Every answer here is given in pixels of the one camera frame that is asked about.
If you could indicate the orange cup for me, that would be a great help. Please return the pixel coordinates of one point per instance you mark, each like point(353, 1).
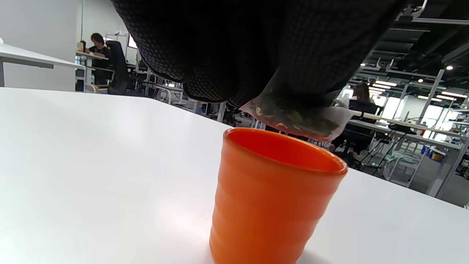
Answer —
point(271, 205)

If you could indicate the black office chair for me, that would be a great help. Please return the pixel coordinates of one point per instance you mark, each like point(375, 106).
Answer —
point(119, 69)

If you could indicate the tea bag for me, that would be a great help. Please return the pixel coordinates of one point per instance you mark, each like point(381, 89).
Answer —
point(293, 121)

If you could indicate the person's left hand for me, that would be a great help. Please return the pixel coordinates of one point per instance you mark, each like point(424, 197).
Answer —
point(256, 44)

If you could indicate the long white desk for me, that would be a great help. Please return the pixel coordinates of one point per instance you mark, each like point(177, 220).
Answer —
point(403, 126)

